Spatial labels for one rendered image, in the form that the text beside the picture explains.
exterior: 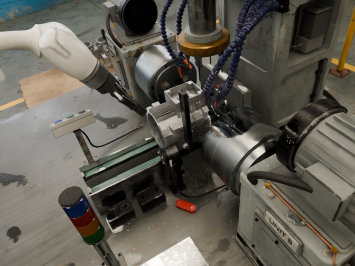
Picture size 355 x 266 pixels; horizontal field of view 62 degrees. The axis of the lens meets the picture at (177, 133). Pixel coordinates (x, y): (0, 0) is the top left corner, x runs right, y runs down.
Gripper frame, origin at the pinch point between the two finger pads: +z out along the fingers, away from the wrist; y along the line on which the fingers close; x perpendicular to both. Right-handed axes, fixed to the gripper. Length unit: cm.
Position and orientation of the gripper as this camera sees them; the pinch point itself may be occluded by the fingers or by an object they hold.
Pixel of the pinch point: (138, 108)
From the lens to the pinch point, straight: 113.4
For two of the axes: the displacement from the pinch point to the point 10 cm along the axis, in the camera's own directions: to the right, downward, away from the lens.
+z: 5.3, 4.3, 7.3
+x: -7.0, 7.1, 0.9
